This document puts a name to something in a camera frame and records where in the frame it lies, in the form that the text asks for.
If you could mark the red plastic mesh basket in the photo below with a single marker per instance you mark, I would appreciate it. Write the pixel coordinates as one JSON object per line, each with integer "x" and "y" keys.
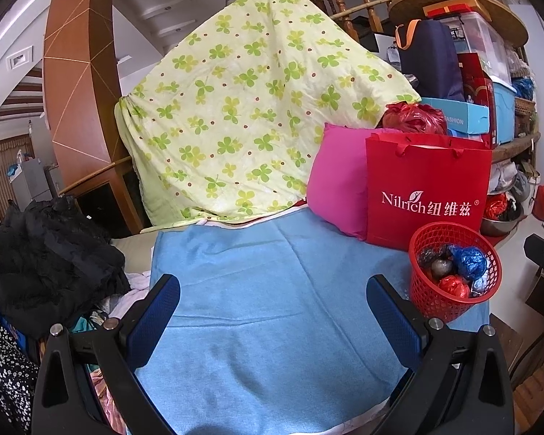
{"x": 430, "y": 301}

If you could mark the blue plastic storage bin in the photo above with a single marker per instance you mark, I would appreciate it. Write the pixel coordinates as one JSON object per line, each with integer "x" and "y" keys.
{"x": 503, "y": 113}

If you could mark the green clover print quilt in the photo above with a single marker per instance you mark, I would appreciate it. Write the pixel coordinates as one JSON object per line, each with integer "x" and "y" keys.
{"x": 235, "y": 122}

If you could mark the tall red gift box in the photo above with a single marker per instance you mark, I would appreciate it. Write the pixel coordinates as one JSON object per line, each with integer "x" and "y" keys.
{"x": 476, "y": 90}

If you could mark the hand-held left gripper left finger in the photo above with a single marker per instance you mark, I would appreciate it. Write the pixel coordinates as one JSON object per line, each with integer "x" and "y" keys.
{"x": 156, "y": 312}

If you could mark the red orange plastic bag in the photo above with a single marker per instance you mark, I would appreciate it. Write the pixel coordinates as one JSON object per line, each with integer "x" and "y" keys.
{"x": 453, "y": 286}

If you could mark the round woven bamboo tray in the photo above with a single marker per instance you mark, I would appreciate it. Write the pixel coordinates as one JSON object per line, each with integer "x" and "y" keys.
{"x": 503, "y": 13}

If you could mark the large crumpled red plastic bag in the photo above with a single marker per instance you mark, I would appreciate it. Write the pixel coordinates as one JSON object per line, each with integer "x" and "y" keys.
{"x": 412, "y": 118}

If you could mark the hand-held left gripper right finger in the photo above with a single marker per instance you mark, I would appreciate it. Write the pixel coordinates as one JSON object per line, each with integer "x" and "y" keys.
{"x": 392, "y": 321}

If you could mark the light blue shoebox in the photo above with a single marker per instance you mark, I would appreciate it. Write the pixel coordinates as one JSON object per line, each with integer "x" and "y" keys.
{"x": 462, "y": 115}

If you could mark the pink pillow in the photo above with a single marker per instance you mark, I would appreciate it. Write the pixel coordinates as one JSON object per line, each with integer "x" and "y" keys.
{"x": 340, "y": 181}

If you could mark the beige cushion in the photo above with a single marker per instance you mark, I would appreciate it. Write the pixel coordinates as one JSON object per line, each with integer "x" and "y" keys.
{"x": 136, "y": 253}

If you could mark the black fluffy cloth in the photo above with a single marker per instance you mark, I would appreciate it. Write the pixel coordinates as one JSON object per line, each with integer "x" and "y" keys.
{"x": 50, "y": 258}

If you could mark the flat red gift box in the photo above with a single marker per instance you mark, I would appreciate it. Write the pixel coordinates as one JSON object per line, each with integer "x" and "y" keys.
{"x": 449, "y": 10}

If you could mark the blue plastic bag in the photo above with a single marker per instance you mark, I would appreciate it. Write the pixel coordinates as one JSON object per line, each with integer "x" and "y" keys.
{"x": 469, "y": 260}

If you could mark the grey refrigerator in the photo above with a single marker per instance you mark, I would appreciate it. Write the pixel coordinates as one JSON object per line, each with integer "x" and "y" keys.
{"x": 31, "y": 185}

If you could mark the black white dotted cloth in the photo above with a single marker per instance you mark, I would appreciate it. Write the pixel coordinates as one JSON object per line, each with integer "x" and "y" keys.
{"x": 4, "y": 371}

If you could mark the light blue blanket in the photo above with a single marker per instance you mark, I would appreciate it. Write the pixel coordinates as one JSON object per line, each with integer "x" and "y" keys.
{"x": 276, "y": 326}

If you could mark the clear plastic storage box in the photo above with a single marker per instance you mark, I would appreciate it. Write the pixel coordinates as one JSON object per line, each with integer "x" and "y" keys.
{"x": 485, "y": 50}

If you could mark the metal bowl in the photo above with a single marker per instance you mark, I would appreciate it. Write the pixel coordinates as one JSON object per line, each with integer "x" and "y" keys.
{"x": 498, "y": 226}

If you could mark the brown wooden column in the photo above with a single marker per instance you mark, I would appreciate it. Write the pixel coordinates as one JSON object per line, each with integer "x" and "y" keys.
{"x": 81, "y": 77}

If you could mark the black plastic bag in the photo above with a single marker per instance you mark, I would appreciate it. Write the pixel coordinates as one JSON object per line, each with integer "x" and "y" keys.
{"x": 435, "y": 263}

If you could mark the red paper shopping bag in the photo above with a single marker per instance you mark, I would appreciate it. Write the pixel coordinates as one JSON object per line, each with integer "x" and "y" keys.
{"x": 426, "y": 172}

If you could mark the dark wooden cabinet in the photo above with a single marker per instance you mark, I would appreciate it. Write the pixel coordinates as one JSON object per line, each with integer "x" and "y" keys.
{"x": 109, "y": 204}

